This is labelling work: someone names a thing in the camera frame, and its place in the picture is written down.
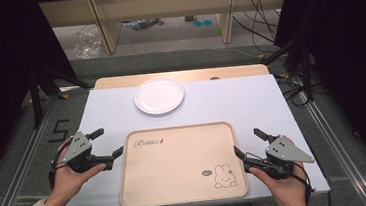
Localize beige tray with rabbit print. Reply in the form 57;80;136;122
113;119;251;206

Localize person's right hand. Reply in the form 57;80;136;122
245;134;311;206

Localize black metal stand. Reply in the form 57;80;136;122
25;59;95;131
259;36;316;106

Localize blue round lids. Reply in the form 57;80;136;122
192;18;214;29

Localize clear plastic bag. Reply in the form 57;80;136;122
70;24;105;61

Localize black cables on floor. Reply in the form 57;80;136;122
274;68;331;110

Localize hanging black cables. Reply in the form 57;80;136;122
230;0;289;56

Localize dark curtain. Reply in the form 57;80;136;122
270;0;366;195
0;0;86;188

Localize metal floor rail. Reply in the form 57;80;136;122
0;92;70;206
293;66;366;206

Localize light wooden desk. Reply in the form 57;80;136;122
38;0;295;61

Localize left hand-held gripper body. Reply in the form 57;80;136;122
60;127;117;176

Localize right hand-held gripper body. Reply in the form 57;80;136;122
240;132;317;183

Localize person's left hand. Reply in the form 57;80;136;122
38;134;111;206

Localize white round plate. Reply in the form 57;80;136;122
131;75;187;118

